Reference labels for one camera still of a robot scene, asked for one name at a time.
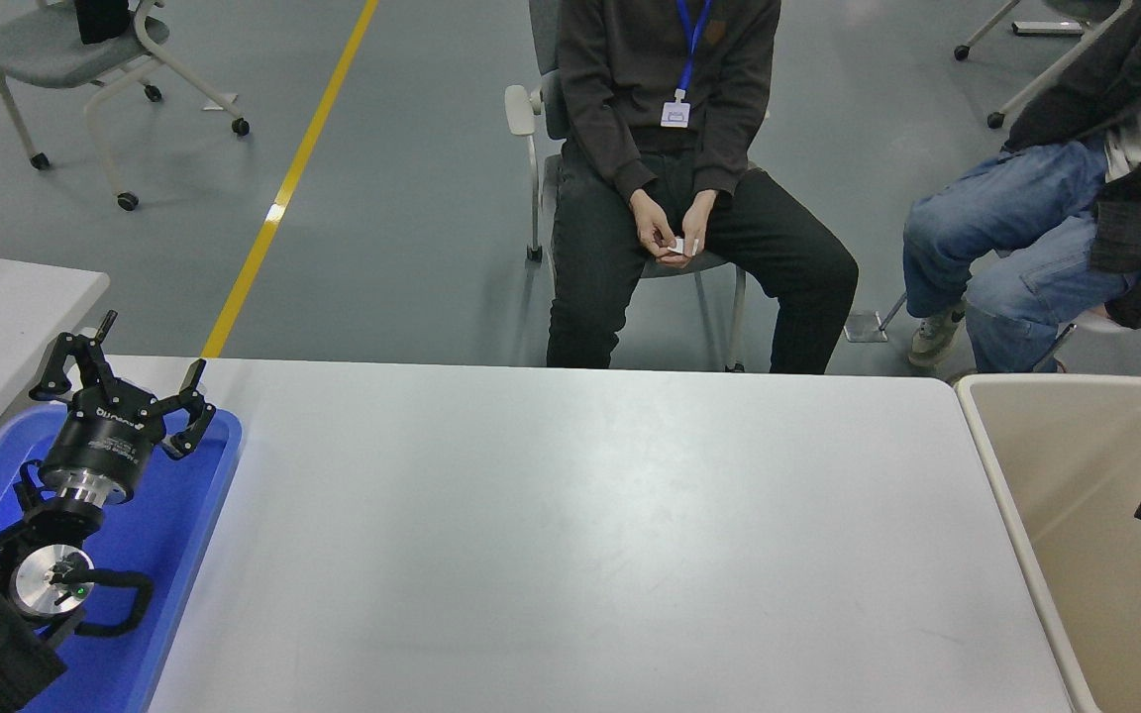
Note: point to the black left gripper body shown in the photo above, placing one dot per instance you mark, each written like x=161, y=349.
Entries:
x=100, y=441

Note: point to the small white card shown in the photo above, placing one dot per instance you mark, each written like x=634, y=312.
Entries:
x=684, y=246

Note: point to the person's right hand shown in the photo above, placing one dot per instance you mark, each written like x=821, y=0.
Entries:
x=652, y=226

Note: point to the person's left hand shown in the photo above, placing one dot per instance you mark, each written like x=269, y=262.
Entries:
x=699, y=228

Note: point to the large pale bin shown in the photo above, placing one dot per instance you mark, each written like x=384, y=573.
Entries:
x=1076, y=475

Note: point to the blue plastic tray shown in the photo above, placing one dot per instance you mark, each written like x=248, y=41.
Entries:
x=164, y=535

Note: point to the grey wheeled chair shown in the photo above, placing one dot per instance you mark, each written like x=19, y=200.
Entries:
x=46, y=50
x=1066, y=8

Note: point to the person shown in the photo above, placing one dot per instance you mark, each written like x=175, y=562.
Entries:
x=1026, y=218
x=620, y=79

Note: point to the black bag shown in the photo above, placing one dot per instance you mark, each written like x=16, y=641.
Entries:
x=100, y=20

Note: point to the pale metal-legged chair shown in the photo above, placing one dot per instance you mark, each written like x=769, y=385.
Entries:
x=865, y=327

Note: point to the grey office chair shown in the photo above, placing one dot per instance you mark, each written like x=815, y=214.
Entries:
x=519, y=109

